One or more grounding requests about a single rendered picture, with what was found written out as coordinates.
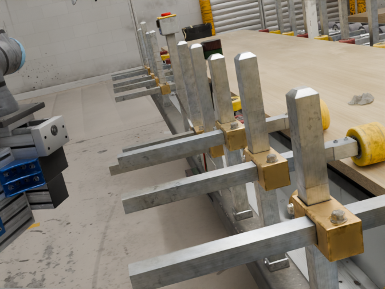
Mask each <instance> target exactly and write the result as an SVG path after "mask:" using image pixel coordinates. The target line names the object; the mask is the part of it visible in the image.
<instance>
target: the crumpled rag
mask: <svg viewBox="0 0 385 289"><path fill-rule="evenodd" d="M373 99H374V97H373V96H372V95H371V94H370V93H368V92H367V93H363V94H362V95H358V96H356V95H354V97H353V98H352V100H351V101H349V102H347V103H348V104H360V105H362V104H366V103H370V102H371V101H373Z"/></svg>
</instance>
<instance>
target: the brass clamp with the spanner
mask: <svg viewBox="0 0 385 289"><path fill-rule="evenodd" d="M209 151H210V152H209V153H210V155H211V156H212V157H213V158H216V157H220V156H223V155H225V154H224V150H223V145H219V146H214V147H209Z"/></svg>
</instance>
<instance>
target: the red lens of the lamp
mask: <svg viewBox="0 0 385 289"><path fill-rule="evenodd" d="M201 45H202V48H203V51H205V50H213V49H218V48H221V47H222V45H221V39H219V40H217V41H213V42H207V43H201Z"/></svg>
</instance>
